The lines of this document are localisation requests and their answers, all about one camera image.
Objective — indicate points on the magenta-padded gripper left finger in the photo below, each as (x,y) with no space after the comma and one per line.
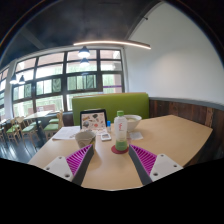
(77,160)

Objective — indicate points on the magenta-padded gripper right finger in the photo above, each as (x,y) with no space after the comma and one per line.
(146,160)

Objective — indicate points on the clear green-capped drink bottle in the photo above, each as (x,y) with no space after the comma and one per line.
(120,133)

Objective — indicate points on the beige patterned mug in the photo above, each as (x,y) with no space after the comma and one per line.
(85,139)

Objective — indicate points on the white paper napkin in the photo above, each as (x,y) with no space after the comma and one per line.
(136,135)

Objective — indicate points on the white paper sheets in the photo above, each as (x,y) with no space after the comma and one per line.
(66,132)

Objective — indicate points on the small white device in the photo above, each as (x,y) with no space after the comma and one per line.
(106,136)

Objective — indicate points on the white ceramic bowl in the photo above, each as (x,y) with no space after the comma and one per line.
(134,122)

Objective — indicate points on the black tablet with stickers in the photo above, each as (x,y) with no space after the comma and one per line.
(93,120)

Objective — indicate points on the small blue-capped tube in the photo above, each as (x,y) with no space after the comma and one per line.
(108,126)

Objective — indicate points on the green upholstered bench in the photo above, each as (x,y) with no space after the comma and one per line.
(126,105)

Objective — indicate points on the wooden chairs with green seats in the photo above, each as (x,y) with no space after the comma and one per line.
(28,128)

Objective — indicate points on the light wooden dining table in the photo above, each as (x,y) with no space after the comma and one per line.
(38,114)

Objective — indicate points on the dark pendant ceiling lamps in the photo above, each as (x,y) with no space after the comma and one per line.
(84,52)

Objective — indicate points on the curved linear ceiling light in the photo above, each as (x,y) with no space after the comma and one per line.
(113,42)

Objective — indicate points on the black-framed window wall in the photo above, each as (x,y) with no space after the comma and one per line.
(53,83)

